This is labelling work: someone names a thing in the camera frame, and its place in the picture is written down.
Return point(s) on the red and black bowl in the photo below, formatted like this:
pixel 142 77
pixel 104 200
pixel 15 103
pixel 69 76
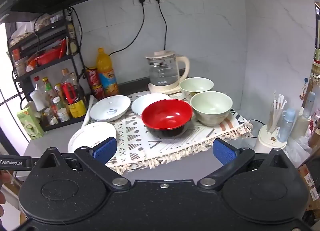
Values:
pixel 166 117

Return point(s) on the cream bottle grey cap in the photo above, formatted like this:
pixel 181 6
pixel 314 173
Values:
pixel 303 120

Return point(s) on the clear bottle red cap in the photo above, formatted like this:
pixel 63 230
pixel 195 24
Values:
pixel 38 82

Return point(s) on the black storage rack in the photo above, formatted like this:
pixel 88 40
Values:
pixel 65 123

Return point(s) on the large soy sauce bottle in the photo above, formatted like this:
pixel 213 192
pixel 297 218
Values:
pixel 77 109

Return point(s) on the small bottle red label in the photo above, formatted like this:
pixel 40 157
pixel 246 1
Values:
pixel 57 103

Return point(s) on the slim brown bottle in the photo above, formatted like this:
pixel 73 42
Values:
pixel 59 90

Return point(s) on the white paper towel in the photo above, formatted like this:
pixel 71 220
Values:
pixel 28 105

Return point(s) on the patterned fringed table mat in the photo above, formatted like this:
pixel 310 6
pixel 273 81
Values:
pixel 140 140

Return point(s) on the small white plate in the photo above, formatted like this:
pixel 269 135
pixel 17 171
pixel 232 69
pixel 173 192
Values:
pixel 142 104

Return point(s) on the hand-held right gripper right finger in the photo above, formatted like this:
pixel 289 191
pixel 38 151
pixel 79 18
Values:
pixel 225 153

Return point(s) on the glass electric kettle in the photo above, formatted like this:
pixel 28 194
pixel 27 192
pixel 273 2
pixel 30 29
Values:
pixel 162 75

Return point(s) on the white-capped oil bottle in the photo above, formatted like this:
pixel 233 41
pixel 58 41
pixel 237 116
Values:
pixel 37 99

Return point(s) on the bundle of white chopsticks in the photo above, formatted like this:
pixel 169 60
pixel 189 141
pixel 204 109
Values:
pixel 277 110

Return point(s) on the person's left hand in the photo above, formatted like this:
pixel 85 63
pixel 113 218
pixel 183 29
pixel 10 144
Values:
pixel 2 198

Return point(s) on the orange juice bottle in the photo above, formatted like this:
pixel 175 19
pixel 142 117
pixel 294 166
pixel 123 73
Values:
pixel 107 78

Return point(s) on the blue thermos bottle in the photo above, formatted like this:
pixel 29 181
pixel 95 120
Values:
pixel 286 125

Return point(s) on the white lidded plastic bottle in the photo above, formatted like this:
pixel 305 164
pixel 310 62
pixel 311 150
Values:
pixel 63 115

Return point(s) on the white deep plate blue print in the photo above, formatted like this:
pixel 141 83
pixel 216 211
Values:
pixel 110 107

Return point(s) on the cardboard box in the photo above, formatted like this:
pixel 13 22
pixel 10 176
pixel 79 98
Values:
pixel 310 183

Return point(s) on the pale green bowl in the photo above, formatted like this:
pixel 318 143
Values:
pixel 211 105
pixel 196 85

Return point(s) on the tall sauce bottle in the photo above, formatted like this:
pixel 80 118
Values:
pixel 48 88

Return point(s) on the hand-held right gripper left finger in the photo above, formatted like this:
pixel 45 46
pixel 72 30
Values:
pixel 106 149

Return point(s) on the cream chopstick holder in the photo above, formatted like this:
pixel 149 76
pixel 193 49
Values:
pixel 268 143

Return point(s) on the red plastic basket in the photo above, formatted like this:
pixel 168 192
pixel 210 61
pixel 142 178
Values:
pixel 51 57

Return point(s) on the small glass jar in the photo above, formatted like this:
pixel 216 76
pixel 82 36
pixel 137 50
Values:
pixel 50 117

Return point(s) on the green carton box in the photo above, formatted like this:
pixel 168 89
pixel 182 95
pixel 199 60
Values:
pixel 27 123

